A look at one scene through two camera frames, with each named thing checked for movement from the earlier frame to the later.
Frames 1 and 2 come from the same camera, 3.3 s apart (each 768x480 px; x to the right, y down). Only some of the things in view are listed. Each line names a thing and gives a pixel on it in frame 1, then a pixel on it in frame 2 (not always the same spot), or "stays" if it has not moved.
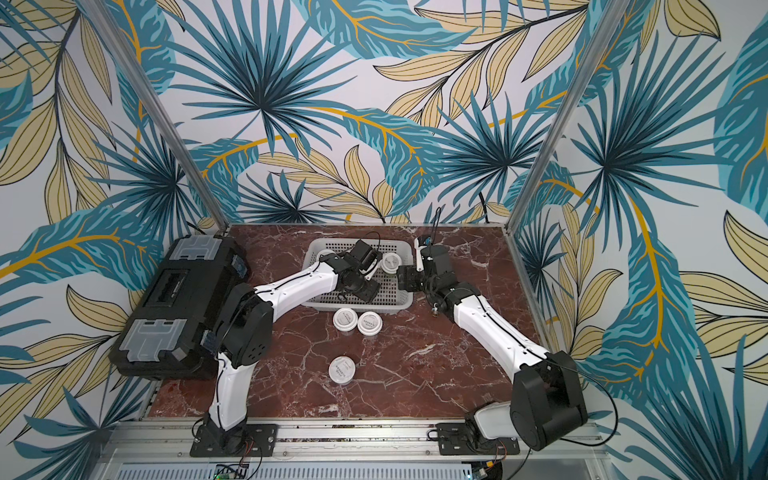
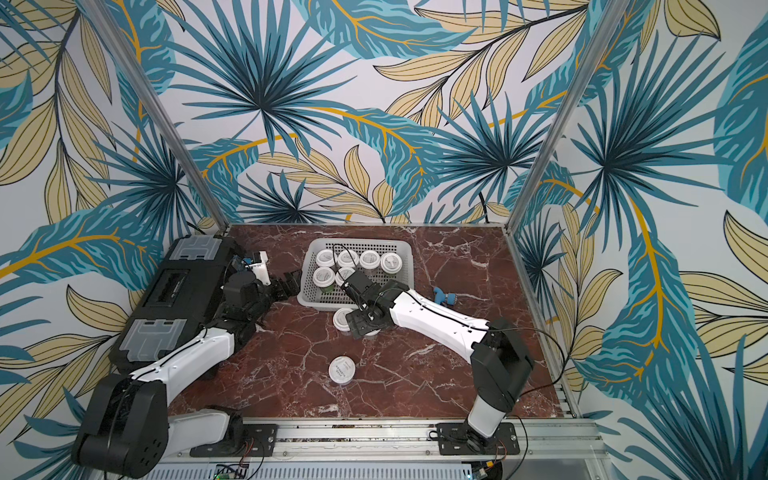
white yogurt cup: (390, 263) stays
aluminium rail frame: (161, 451) stays
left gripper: (369, 292) → (293, 286)
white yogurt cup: (341, 369) stays
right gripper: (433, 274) → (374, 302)
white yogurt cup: (345, 320) stays
